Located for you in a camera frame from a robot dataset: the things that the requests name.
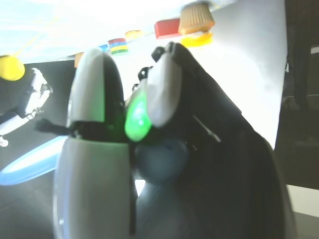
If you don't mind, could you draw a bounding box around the light blue toy racket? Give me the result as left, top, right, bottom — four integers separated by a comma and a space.
0, 135, 200, 239

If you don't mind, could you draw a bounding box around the yellow ball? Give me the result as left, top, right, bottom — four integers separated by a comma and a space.
0, 56, 26, 82

